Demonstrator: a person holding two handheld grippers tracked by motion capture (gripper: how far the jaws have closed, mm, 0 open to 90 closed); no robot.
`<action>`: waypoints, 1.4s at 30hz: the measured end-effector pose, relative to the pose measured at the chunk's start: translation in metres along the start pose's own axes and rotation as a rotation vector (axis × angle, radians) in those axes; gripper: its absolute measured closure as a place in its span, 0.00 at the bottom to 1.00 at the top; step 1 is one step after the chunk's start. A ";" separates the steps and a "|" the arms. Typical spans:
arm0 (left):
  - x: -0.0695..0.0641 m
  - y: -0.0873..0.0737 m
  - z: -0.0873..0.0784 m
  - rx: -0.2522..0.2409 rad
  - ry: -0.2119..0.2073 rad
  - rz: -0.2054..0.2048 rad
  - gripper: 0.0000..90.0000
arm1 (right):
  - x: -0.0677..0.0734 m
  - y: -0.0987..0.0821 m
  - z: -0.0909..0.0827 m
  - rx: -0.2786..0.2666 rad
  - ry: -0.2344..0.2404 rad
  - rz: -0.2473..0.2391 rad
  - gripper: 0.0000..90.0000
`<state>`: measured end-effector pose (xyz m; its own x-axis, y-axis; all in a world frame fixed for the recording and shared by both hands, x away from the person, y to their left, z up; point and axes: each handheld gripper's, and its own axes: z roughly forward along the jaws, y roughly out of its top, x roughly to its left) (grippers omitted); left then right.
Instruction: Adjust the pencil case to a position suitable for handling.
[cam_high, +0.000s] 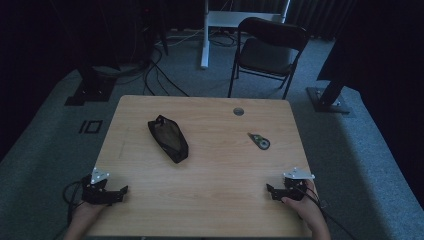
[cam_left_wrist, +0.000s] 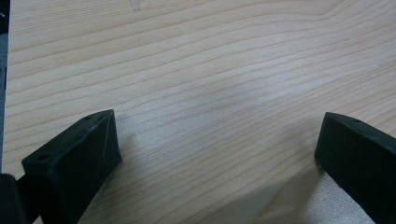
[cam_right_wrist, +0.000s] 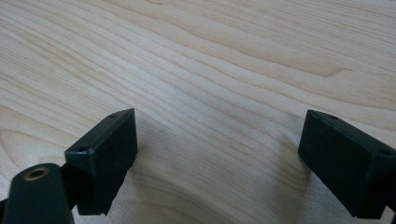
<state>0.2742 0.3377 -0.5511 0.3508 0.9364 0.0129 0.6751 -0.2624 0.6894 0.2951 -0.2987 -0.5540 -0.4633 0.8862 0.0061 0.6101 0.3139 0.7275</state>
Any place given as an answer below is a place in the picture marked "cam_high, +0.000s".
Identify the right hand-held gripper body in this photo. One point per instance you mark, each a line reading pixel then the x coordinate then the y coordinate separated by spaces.
pixel 296 185

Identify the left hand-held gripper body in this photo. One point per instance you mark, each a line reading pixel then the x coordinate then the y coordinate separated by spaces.
pixel 95 193

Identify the black pencil pouch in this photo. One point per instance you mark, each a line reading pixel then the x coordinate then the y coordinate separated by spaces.
pixel 168 138

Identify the person's left hand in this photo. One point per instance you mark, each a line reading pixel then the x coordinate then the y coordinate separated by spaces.
pixel 87 211

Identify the person's right hand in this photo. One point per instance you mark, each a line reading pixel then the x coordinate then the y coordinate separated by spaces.
pixel 308 208

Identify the grey table grommet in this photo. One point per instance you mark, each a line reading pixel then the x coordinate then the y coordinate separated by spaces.
pixel 238 111

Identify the black folding chair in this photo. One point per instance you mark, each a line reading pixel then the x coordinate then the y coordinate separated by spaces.
pixel 266 53

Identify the black stand with base plate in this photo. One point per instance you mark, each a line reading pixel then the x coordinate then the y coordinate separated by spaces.
pixel 328 98
pixel 91 88

